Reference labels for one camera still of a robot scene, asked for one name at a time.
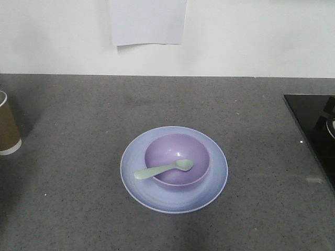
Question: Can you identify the lilac plastic bowl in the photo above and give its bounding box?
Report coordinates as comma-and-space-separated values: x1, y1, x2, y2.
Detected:
144, 133, 210, 188

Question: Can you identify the mint green plastic spoon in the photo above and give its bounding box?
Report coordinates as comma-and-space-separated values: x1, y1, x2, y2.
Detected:
133, 159, 194, 180

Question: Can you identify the brown paper cup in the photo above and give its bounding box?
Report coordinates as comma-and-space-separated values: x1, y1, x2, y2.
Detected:
1, 90, 22, 156

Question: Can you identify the light blue plate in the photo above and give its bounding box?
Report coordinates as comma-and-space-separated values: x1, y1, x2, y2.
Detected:
120, 126, 228, 214

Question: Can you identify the black gas stove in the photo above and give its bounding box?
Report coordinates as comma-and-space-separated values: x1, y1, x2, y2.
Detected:
284, 94, 334, 187

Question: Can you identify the white paper on wall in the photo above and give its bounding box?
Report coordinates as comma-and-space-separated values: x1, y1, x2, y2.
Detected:
109, 0, 186, 46

